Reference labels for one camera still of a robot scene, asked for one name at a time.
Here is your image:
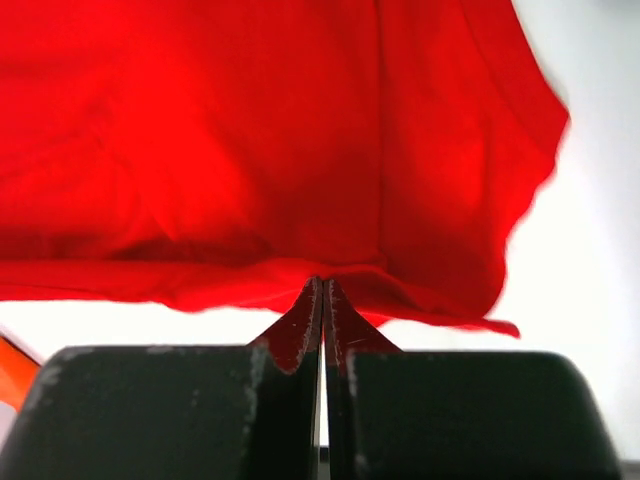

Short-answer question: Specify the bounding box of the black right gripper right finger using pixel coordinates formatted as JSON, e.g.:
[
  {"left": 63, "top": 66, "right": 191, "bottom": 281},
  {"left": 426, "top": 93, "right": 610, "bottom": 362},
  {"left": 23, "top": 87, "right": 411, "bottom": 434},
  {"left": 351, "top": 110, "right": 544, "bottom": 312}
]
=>
[{"left": 323, "top": 280, "right": 622, "bottom": 479}]

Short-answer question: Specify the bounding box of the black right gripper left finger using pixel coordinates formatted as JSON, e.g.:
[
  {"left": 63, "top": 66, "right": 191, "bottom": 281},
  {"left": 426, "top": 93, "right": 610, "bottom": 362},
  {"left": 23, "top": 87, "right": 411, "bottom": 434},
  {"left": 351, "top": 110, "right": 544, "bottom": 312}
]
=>
[{"left": 1, "top": 278, "right": 322, "bottom": 480}]

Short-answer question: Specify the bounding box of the red t-shirt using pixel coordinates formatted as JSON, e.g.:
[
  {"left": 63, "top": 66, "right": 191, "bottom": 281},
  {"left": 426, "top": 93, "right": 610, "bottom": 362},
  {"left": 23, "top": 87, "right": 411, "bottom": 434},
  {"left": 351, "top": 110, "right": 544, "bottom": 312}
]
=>
[{"left": 1, "top": 1, "right": 568, "bottom": 336}]

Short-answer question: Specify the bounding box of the orange folded t-shirt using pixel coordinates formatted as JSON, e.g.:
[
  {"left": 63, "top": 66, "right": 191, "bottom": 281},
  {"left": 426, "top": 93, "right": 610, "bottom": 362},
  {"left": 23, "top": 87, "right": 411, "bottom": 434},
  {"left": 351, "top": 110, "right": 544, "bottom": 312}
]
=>
[{"left": 0, "top": 337, "right": 40, "bottom": 410}]

